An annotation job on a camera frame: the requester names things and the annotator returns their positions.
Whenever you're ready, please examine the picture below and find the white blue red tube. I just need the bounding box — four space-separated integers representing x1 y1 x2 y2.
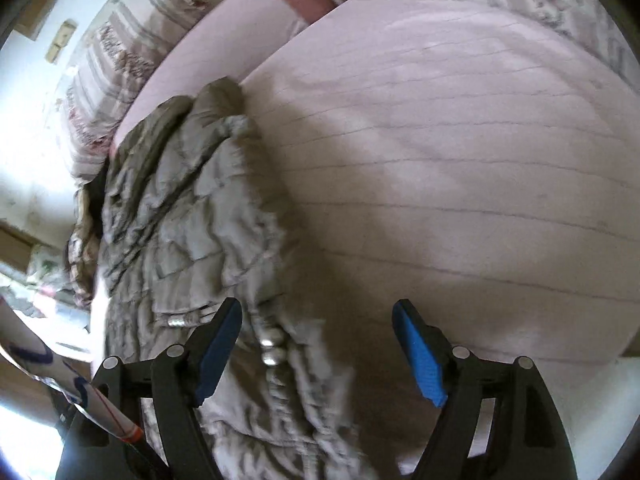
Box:
1 298 143 444

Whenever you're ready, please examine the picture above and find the beige wall switch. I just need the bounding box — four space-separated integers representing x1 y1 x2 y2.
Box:
46 20 77 64

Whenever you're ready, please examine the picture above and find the striped floral pillow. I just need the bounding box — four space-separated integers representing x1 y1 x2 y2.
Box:
63 0 209 183

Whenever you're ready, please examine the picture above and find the olive quilted hooded jacket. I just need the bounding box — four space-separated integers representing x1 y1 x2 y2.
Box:
100 78 375 479

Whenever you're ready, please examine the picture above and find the pink maroon bolster cushion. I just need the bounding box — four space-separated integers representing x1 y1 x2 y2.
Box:
108 0 336 157

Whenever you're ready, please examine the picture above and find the floral cushion by window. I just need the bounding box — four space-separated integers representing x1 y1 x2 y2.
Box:
26 245 73 295

